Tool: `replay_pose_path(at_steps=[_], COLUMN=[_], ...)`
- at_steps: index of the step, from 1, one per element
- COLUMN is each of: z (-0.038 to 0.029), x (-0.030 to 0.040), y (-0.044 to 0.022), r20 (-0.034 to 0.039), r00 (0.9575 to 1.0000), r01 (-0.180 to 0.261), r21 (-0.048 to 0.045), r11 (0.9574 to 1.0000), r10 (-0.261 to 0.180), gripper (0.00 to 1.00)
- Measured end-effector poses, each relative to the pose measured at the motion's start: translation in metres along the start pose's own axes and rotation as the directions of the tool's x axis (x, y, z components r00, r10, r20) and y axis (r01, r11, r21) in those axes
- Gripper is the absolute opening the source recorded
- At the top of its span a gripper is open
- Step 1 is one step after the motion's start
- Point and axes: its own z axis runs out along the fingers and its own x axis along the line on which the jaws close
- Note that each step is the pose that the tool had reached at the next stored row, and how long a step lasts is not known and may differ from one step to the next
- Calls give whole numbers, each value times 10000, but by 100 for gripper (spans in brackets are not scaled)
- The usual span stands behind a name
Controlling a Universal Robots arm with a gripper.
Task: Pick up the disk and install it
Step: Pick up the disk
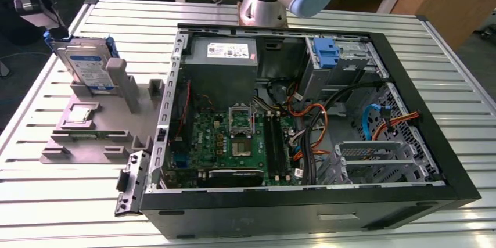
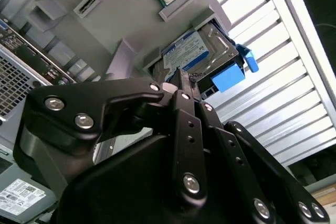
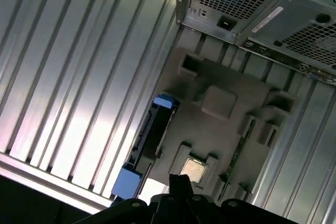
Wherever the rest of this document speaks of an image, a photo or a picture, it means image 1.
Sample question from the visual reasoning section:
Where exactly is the hard disk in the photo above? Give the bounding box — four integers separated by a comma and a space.
43, 28, 121, 95

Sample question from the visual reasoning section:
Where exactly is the blue data wire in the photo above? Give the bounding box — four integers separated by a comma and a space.
362, 103, 394, 142

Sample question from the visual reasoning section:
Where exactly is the red yellow power wire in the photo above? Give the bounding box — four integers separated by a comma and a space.
373, 109, 425, 142

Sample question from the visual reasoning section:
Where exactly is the metal disk bay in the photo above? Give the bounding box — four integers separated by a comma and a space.
317, 139, 431, 186

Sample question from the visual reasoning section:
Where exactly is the silver CPU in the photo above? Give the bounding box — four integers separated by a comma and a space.
65, 105, 95, 124

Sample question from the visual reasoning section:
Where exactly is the grey parts rack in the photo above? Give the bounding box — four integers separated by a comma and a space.
38, 57, 167, 165

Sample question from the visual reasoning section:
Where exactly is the green RAM stick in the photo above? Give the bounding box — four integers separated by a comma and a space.
65, 131, 113, 141

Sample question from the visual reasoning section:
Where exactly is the grey power supply unit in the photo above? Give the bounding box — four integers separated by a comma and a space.
181, 36, 261, 109

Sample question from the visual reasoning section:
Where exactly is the green motherboard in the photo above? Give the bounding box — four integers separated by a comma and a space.
166, 102, 307, 188

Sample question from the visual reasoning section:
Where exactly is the metal socket cover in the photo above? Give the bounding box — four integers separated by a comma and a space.
229, 103, 257, 138

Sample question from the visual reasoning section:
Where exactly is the thin metal locking lever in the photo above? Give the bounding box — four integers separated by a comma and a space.
251, 105, 259, 140

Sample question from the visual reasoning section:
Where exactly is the CPU socket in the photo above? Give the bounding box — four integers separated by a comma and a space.
231, 138, 255, 158

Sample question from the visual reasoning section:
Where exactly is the blue plastic drive latch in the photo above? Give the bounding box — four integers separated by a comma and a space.
313, 37, 342, 69

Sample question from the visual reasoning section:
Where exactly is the black RAM slot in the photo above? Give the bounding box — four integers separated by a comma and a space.
265, 110, 281, 181
275, 110, 293, 181

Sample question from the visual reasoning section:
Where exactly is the black graphics card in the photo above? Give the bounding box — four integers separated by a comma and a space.
207, 168, 265, 188

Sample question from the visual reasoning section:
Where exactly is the metal drive cage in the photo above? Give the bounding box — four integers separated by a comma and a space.
301, 35, 389, 106

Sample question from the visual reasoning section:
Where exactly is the black PC case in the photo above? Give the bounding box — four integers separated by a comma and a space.
114, 22, 483, 239

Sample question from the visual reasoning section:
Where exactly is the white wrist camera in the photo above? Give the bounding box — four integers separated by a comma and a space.
14, 0, 45, 28

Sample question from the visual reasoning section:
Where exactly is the orange wire bundle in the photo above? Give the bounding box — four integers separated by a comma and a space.
289, 103, 331, 162

